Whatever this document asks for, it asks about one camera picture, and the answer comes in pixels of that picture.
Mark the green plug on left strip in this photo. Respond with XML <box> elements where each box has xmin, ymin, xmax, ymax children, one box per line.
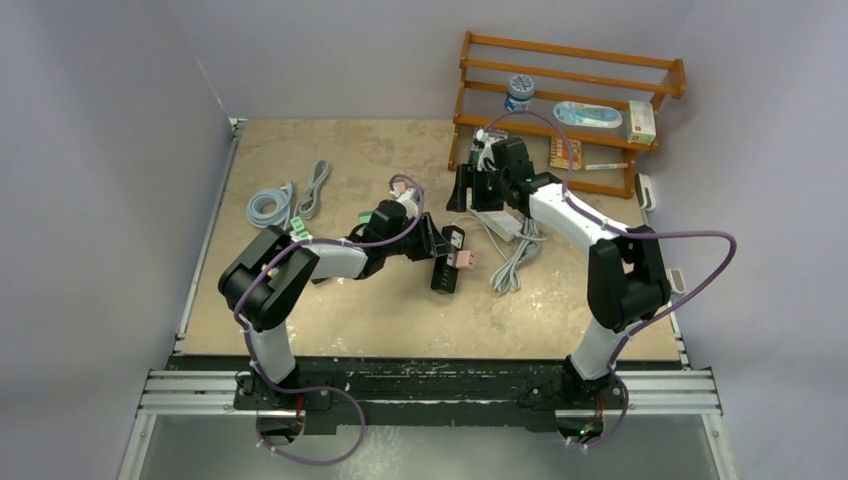
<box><xmin>289</xmin><ymin>216</ymin><xmax>306</xmax><ymax>233</ymax></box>

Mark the white wall clip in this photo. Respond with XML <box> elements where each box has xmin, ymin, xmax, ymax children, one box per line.
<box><xmin>635</xmin><ymin>173</ymin><xmax>657</xmax><ymax>212</ymax></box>
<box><xmin>666</xmin><ymin>268</ymin><xmax>687</xmax><ymax>295</ymax></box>

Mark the small orange notebook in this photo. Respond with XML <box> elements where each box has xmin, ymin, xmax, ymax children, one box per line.
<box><xmin>548</xmin><ymin>137</ymin><xmax>583</xmax><ymax>170</ymax></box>

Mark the white pen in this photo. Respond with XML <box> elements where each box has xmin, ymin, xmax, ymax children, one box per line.
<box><xmin>583</xmin><ymin>162</ymin><xmax>630</xmax><ymax>171</ymax></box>

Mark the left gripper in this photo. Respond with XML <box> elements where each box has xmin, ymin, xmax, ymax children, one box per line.
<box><xmin>383</xmin><ymin>213</ymin><xmax>453</xmax><ymax>262</ymax></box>

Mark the wooden shelf rack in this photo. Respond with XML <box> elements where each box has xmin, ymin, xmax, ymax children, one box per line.
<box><xmin>447</xmin><ymin>30</ymin><xmax>688</xmax><ymax>198</ymax></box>

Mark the black power strip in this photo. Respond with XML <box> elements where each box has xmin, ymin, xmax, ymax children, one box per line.
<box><xmin>430</xmin><ymin>225</ymin><xmax>466</xmax><ymax>294</ymax></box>

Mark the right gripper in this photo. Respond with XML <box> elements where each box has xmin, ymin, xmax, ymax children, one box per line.
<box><xmin>448</xmin><ymin>165</ymin><xmax>511</xmax><ymax>213</ymax></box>

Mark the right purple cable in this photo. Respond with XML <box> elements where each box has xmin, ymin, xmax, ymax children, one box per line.
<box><xmin>483</xmin><ymin>110</ymin><xmax>739</xmax><ymax>452</ymax></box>

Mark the white power strip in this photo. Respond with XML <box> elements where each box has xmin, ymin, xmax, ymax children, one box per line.
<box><xmin>471</xmin><ymin>210</ymin><xmax>522</xmax><ymax>242</ymax></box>

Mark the marker pen set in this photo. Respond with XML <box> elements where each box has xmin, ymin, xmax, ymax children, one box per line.
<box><xmin>468</xmin><ymin>127</ymin><xmax>509</xmax><ymax>171</ymax></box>

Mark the blue white jar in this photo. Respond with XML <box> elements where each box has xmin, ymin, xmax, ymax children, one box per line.
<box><xmin>504</xmin><ymin>74</ymin><xmax>535</xmax><ymax>111</ymax></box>

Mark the lower white wall clip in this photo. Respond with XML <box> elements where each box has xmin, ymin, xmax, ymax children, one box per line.
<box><xmin>666</xmin><ymin>268</ymin><xmax>687</xmax><ymax>295</ymax></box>

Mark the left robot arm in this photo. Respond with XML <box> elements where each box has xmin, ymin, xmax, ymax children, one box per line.
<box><xmin>217</xmin><ymin>200</ymin><xmax>465</xmax><ymax>409</ymax></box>

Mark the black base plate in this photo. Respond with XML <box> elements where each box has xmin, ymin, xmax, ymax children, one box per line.
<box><xmin>233</xmin><ymin>356</ymin><xmax>627</xmax><ymax>437</ymax></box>

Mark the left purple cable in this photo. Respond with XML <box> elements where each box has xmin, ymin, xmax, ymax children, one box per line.
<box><xmin>233</xmin><ymin>173</ymin><xmax>427</xmax><ymax>465</ymax></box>

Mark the blue oval package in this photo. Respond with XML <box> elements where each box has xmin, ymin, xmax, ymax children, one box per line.
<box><xmin>552</xmin><ymin>101</ymin><xmax>623</xmax><ymax>129</ymax></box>

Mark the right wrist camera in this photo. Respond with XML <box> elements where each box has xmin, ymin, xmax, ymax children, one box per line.
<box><xmin>472</xmin><ymin>128</ymin><xmax>498</xmax><ymax>171</ymax></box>

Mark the aluminium rail frame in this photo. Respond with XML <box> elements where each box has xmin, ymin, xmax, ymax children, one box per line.
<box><xmin>139</xmin><ymin>129</ymin><xmax>720</xmax><ymax>455</ymax></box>

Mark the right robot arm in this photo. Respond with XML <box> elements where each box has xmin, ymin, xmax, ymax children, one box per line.
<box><xmin>446</xmin><ymin>130</ymin><xmax>671</xmax><ymax>407</ymax></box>

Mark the purple cable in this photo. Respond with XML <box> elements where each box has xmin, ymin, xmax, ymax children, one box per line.
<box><xmin>483</xmin><ymin>110</ymin><xmax>739</xmax><ymax>452</ymax></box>
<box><xmin>233</xmin><ymin>173</ymin><xmax>427</xmax><ymax>465</ymax></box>

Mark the white red box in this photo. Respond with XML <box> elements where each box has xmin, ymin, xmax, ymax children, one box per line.
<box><xmin>627</xmin><ymin>100</ymin><xmax>657</xmax><ymax>146</ymax></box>

